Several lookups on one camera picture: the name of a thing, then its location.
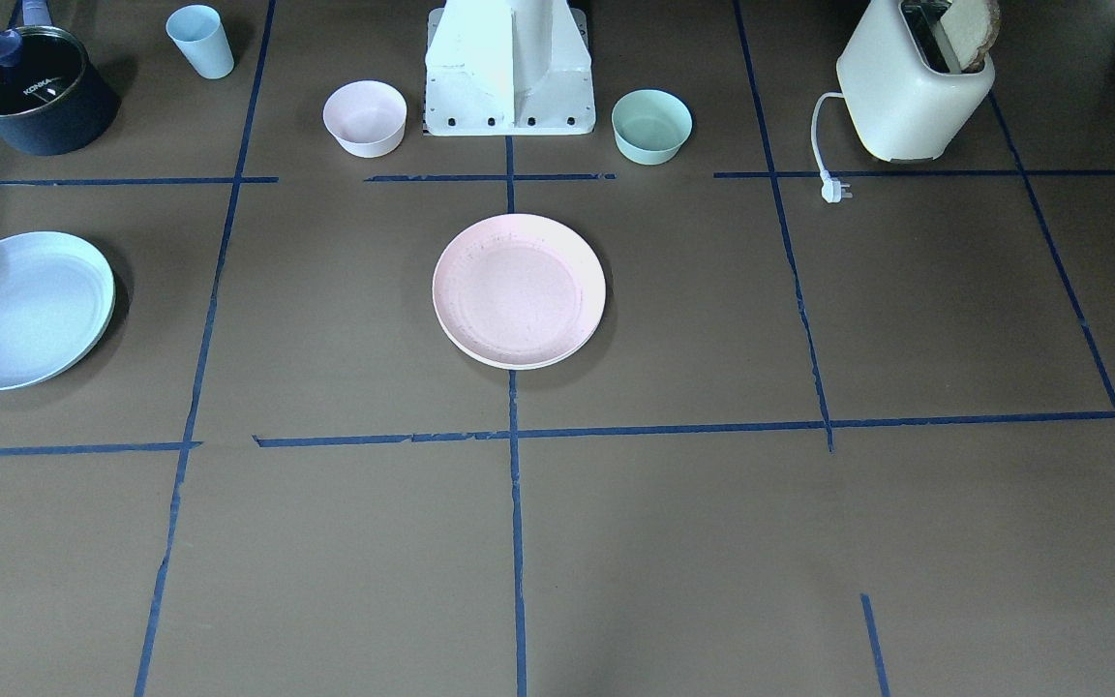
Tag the mint green bowl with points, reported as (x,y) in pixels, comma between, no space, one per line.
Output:
(650,126)

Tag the bread slice in toaster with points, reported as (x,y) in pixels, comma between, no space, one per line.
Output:
(966,31)

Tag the pink bowl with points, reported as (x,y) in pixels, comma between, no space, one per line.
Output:
(367,118)

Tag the light blue plate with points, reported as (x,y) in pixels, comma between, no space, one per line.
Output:
(57,293)

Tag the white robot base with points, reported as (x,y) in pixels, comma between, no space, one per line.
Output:
(508,68)

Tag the glass saucepan lid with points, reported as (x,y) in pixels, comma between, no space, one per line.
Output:
(38,66)

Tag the cream toaster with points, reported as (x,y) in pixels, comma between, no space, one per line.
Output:
(904,101)

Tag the dark blue saucepan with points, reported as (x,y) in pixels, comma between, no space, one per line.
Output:
(70,123)

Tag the pink plate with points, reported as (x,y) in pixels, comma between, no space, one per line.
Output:
(519,292)

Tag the light blue cup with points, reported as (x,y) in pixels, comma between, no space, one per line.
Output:
(198,31)

